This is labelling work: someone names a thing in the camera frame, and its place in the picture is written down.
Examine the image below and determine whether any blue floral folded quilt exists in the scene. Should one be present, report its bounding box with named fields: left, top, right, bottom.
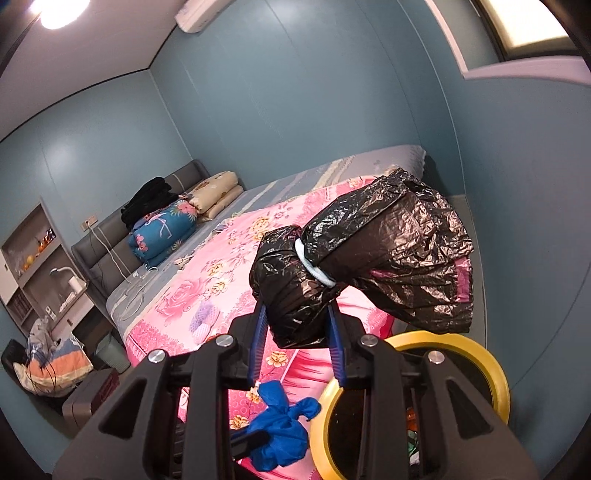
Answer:
left=128, top=199, right=200, bottom=267

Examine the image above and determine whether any grey bed headboard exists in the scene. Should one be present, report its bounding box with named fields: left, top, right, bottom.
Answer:
left=71, top=159, right=211, bottom=296

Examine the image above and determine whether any yellow rimmed trash bin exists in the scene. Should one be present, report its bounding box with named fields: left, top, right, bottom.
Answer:
left=309, top=330, right=511, bottom=478

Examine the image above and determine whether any ceiling light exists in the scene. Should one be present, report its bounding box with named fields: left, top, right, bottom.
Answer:
left=39, top=0, right=90, bottom=29

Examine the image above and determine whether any dark grey storage box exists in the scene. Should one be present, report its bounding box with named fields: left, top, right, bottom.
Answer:
left=61, top=368, right=122, bottom=432

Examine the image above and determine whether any beige folded quilt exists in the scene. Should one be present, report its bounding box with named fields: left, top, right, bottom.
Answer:
left=187, top=171, right=245, bottom=223

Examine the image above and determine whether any white air conditioner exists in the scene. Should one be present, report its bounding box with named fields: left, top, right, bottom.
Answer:
left=174, top=0, right=228, bottom=33

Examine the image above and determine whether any white elastic band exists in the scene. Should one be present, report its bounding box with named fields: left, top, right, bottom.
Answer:
left=295, top=237, right=340, bottom=287

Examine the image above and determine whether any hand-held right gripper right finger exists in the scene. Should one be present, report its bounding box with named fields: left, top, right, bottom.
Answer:
left=325, top=305, right=541, bottom=480

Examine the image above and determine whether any white desk lamp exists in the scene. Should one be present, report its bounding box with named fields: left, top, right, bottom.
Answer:
left=50, top=267, right=83, bottom=298

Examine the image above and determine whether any light green waste bin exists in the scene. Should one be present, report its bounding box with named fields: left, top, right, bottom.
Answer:
left=98, top=333, right=131, bottom=374

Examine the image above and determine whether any grey bed with headboard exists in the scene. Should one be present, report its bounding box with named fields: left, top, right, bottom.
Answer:
left=106, top=144, right=428, bottom=333

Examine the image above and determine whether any beige wall shelf unit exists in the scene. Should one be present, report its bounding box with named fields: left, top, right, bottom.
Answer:
left=0, top=196, right=90, bottom=342

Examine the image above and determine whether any white charging cable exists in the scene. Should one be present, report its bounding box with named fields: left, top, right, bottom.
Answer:
left=90, top=226, right=158, bottom=319

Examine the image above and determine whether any black plastic bag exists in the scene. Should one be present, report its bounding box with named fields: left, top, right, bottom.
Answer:
left=249, top=168, right=475, bottom=348

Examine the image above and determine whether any orange and blue cloth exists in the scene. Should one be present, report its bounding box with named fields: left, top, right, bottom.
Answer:
left=13, top=318, right=93, bottom=395

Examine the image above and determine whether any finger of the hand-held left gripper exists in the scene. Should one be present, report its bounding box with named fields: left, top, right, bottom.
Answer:
left=230, top=430, right=271, bottom=462

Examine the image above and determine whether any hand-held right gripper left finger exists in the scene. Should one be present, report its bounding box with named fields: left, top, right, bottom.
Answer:
left=52, top=299, right=269, bottom=480

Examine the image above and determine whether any blue rubber glove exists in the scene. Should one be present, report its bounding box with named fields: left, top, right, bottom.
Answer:
left=240, top=381, right=321, bottom=472

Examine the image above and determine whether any pink floral blanket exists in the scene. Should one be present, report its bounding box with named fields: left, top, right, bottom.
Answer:
left=124, top=174, right=407, bottom=444

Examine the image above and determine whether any black clothing pile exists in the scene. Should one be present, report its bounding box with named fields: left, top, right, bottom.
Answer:
left=121, top=176, right=181, bottom=228

